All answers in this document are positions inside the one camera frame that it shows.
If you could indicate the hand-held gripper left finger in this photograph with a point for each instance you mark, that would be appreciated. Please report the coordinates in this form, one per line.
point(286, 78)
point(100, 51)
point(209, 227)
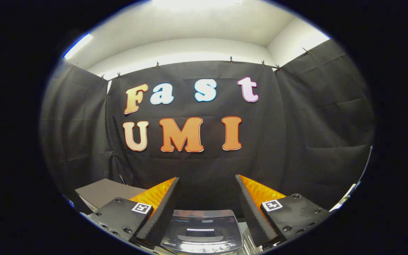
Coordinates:
point(163, 216)

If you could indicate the row of cloth clips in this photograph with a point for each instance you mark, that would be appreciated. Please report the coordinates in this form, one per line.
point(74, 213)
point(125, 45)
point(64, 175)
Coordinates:
point(157, 65)

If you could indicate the dark grey washing machine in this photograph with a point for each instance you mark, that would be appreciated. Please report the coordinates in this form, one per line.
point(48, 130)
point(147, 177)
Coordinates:
point(190, 248)

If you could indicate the grey low table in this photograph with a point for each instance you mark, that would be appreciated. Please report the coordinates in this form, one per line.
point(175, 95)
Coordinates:
point(105, 191)

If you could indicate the transparent washing machine lid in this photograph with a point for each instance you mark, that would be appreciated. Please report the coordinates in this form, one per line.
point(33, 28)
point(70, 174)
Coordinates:
point(204, 226)

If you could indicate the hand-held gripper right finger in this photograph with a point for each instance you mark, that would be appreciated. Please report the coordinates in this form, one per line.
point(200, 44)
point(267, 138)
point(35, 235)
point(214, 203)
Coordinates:
point(251, 216)

